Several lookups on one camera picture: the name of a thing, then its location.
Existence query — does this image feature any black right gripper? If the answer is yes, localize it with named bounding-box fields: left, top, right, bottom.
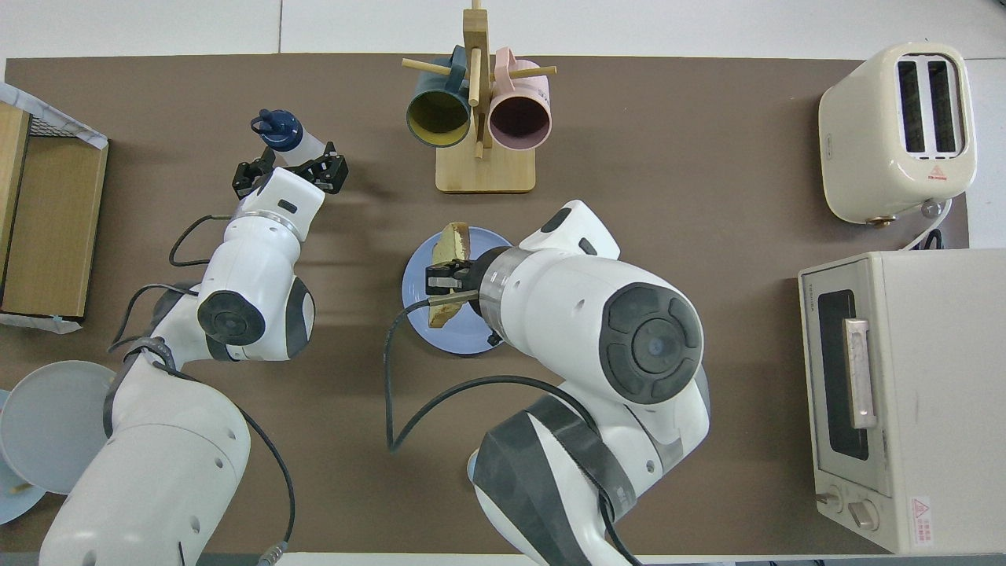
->
left=426, top=250, right=494, bottom=315

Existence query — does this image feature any toasted bread slice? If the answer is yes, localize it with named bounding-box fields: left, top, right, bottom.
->
left=428, top=222, right=472, bottom=329

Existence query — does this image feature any translucent bottle navy cap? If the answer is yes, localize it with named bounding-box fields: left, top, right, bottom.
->
left=251, top=109, right=327, bottom=167

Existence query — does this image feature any grey round plate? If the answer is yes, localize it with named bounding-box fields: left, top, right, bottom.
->
left=0, top=360, right=119, bottom=496

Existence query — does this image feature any light blue round plate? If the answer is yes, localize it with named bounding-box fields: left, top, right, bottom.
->
left=0, top=389, right=48, bottom=526

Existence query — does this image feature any wooden mug tree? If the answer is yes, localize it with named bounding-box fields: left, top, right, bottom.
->
left=402, top=0, right=557, bottom=194

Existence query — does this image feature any dark teal mug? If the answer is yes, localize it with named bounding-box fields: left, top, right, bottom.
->
left=406, top=45, right=472, bottom=149

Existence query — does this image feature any pink ribbed mug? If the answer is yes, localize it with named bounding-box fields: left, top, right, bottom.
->
left=487, top=47, right=553, bottom=152

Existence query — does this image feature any brown table mat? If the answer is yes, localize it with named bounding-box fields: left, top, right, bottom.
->
left=0, top=53, right=969, bottom=555

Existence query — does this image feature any cream two-slot toaster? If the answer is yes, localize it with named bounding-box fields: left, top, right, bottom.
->
left=818, top=42, right=978, bottom=226

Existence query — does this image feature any white toaster oven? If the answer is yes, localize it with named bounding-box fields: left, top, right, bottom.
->
left=798, top=250, right=1006, bottom=555

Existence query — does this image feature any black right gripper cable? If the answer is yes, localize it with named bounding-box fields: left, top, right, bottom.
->
left=384, top=289, right=641, bottom=566

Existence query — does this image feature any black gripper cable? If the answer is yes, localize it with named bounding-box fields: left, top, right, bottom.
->
left=384, top=289, right=641, bottom=566
left=106, top=214, right=296, bottom=563

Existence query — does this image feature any black wire basket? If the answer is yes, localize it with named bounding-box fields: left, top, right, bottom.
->
left=28, top=110, right=79, bottom=141

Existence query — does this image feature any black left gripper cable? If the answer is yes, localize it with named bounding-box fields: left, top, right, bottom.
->
left=106, top=214, right=296, bottom=563

